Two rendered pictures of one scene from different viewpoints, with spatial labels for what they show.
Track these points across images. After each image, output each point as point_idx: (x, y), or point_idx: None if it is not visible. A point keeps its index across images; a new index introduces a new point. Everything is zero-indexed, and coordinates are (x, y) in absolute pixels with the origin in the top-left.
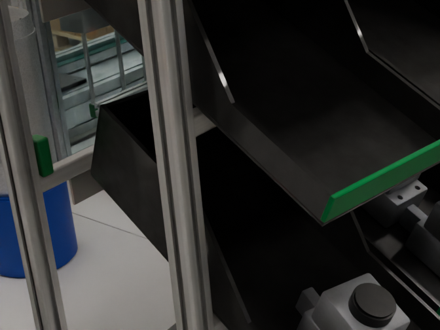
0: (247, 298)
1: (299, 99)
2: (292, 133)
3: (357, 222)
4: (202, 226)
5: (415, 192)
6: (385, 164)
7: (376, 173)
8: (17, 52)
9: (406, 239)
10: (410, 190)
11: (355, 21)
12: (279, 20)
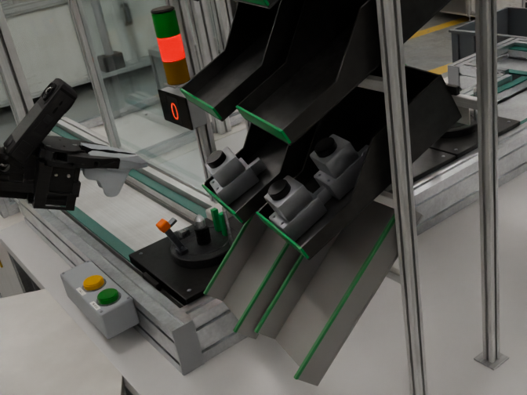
0: (269, 150)
1: (250, 68)
2: (230, 75)
3: (285, 156)
4: None
5: (324, 180)
6: (213, 103)
7: (189, 93)
8: None
9: None
10: (325, 178)
11: (267, 48)
12: None
